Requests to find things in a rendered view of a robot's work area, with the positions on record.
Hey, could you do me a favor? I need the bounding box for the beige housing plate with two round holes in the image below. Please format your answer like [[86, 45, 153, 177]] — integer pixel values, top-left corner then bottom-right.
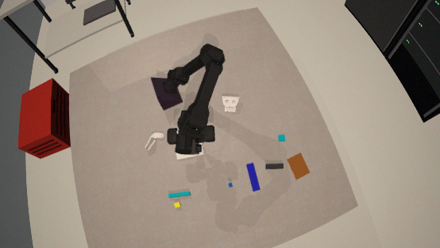
[[222, 96, 240, 108]]

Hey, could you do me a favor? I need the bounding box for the dark blue flat bar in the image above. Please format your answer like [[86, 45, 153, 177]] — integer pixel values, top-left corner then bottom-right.
[[246, 163, 260, 192]]

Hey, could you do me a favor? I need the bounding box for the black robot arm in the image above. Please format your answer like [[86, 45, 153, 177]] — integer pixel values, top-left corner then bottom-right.
[[162, 43, 226, 155]]

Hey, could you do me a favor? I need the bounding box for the brown rectangular plate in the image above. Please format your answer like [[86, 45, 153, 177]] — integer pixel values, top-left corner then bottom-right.
[[288, 153, 309, 179]]

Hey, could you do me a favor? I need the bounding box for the dark grey flat bar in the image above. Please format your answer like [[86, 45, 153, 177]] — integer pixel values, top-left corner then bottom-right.
[[265, 163, 284, 169]]

